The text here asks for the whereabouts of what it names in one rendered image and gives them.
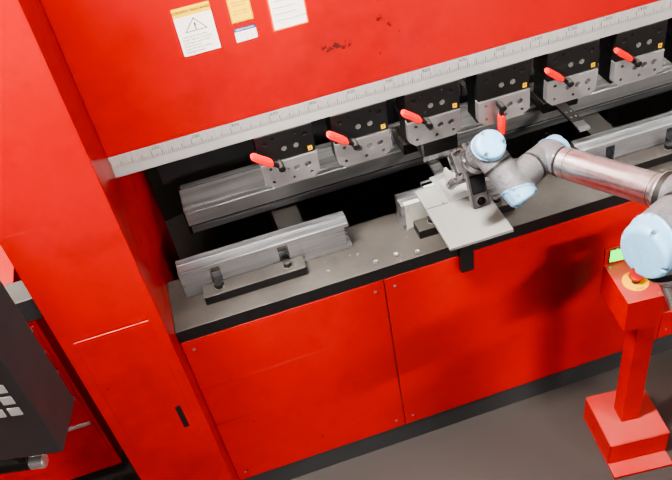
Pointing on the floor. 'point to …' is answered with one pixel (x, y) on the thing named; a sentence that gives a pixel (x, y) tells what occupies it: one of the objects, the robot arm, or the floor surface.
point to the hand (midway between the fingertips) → (460, 185)
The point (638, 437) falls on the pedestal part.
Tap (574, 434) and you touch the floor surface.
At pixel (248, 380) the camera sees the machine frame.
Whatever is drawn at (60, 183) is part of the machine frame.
